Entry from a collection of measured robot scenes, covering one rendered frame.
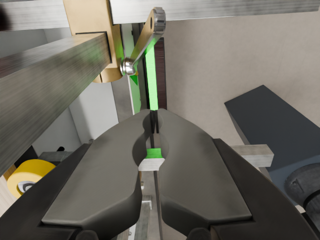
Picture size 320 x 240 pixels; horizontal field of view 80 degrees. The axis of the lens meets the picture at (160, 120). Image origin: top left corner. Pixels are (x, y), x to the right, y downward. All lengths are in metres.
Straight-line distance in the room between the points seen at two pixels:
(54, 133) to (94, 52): 0.37
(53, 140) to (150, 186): 0.32
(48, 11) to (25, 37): 0.23
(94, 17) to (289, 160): 0.78
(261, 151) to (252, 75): 0.92
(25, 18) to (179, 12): 0.18
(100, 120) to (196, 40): 0.74
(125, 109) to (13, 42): 0.25
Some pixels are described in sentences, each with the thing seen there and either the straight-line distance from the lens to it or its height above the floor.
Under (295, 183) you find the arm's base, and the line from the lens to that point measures 0.89.
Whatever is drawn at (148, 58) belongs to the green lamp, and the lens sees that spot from 0.43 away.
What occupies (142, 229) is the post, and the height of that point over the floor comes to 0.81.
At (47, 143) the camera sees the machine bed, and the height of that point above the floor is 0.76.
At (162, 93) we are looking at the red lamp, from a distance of 0.45.
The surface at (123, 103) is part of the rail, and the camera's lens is 0.47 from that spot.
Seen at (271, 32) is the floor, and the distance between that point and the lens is 1.27.
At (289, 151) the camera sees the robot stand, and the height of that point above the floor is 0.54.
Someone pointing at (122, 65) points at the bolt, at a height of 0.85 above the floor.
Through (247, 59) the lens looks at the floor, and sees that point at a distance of 1.25.
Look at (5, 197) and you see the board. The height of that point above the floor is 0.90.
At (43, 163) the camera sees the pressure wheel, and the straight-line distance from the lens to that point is 0.38.
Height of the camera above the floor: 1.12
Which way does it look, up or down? 60 degrees down
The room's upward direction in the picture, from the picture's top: 179 degrees counter-clockwise
